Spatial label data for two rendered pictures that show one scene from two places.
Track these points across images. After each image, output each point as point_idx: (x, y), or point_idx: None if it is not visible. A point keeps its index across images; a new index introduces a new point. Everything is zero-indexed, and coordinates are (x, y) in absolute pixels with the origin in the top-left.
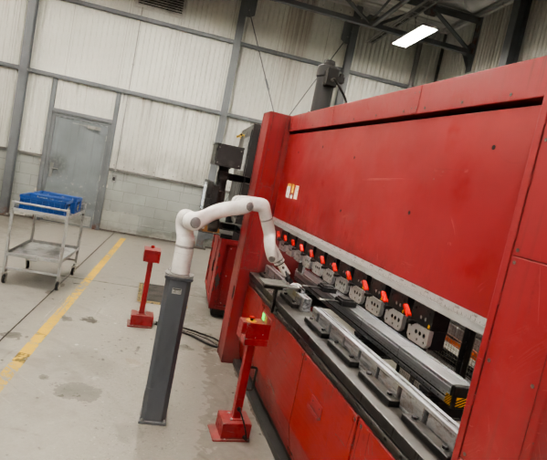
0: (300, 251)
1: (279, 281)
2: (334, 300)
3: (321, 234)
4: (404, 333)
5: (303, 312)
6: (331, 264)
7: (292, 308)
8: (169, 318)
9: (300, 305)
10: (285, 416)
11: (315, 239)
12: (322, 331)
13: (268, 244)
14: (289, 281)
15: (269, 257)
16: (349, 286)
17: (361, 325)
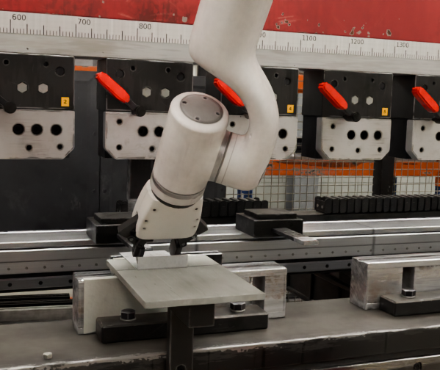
0: (242, 105)
1: (152, 273)
2: (289, 230)
3: (344, 16)
4: (426, 212)
5: (290, 315)
6: None
7: (276, 327)
8: None
9: (267, 300)
10: None
11: (300, 42)
12: None
13: (275, 100)
14: (181, 249)
15: (267, 167)
16: None
17: (374, 247)
